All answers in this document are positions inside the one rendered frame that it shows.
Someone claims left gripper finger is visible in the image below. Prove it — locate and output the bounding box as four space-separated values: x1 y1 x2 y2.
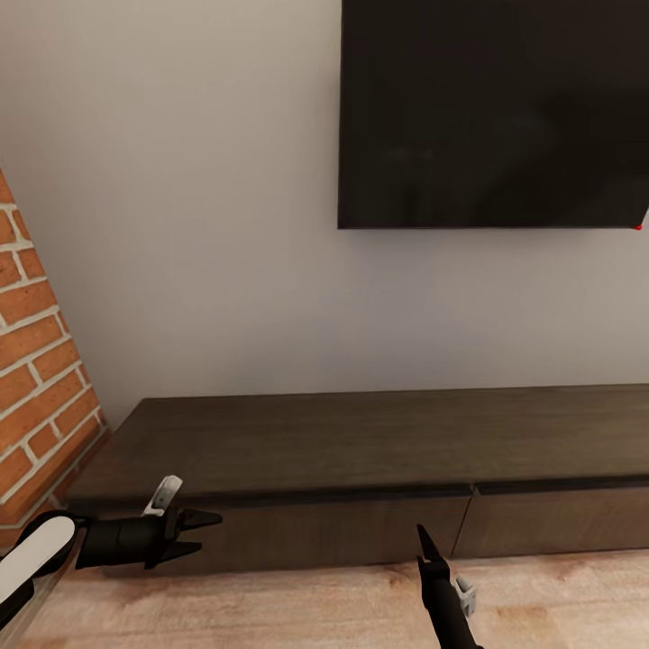
160 542 202 563
173 508 223 542

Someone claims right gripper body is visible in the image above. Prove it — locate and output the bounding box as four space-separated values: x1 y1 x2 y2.
420 560 467 631

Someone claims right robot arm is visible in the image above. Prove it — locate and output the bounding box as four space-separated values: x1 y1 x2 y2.
416 524 484 649

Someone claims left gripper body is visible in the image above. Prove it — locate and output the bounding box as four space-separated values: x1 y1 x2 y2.
107 506 178 570

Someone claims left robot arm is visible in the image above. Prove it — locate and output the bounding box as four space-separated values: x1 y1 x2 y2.
0 475 223 630

